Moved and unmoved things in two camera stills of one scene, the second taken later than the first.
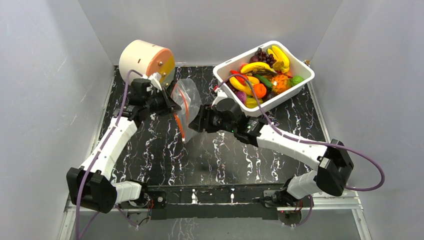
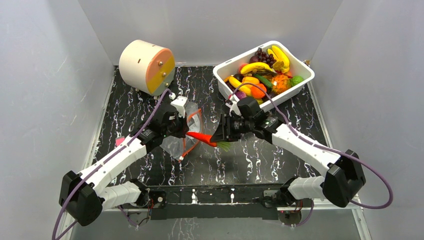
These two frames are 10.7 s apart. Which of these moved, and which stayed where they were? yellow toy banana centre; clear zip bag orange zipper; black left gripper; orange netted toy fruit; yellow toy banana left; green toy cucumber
Moved: clear zip bag orange zipper; black left gripper
Stayed: yellow toy banana left; yellow toy banana centre; green toy cucumber; orange netted toy fruit
